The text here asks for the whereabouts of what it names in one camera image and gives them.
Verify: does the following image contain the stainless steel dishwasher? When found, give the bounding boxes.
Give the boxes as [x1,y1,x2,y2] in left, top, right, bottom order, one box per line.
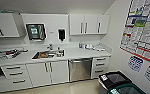
[68,58,93,83]

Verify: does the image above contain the blue dish soap bottle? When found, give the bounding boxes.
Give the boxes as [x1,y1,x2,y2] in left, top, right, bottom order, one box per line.
[78,42,84,50]

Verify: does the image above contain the chrome sink faucet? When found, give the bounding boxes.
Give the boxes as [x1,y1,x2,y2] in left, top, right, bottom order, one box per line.
[46,43,55,52]

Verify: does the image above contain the stainless steel sink basin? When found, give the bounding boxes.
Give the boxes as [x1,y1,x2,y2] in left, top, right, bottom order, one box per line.
[31,49,66,61]

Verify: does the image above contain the steel paper towel dispenser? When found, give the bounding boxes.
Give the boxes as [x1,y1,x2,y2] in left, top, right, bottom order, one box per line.
[25,23,47,42]

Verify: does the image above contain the white wide drawer stack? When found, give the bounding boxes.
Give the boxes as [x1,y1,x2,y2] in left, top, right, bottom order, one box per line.
[0,63,34,92]

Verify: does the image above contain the black wall soap dispenser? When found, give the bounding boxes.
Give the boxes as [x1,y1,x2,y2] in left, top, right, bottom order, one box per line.
[57,28,67,43]

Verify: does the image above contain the black cabinet door handle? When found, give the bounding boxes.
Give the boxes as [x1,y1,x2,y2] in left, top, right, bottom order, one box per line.
[80,22,84,34]
[97,22,101,34]
[84,22,89,34]

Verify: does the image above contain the white wall cabinet, three doors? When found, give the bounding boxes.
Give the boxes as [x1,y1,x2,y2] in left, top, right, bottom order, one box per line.
[68,13,111,36]

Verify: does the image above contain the small round blue wall sign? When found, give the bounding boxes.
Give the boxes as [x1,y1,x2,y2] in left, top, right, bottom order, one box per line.
[128,55,144,73]

